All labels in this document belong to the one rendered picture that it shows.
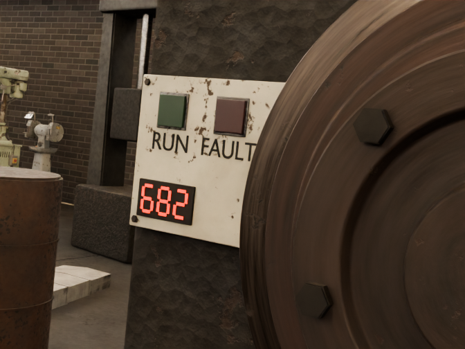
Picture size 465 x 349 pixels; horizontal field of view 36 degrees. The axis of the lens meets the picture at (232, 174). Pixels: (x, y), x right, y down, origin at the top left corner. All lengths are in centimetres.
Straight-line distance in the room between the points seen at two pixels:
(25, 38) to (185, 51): 938
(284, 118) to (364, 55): 9
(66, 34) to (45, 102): 95
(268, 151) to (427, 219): 19
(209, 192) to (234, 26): 19
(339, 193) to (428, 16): 15
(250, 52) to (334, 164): 34
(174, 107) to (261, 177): 24
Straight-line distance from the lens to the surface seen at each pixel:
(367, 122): 46
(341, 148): 48
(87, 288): 483
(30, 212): 326
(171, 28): 86
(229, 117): 77
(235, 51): 81
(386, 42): 55
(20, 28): 1030
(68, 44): 959
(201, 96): 80
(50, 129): 910
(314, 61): 59
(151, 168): 84
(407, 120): 46
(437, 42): 51
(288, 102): 59
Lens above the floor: 119
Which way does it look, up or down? 4 degrees down
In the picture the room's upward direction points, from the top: 6 degrees clockwise
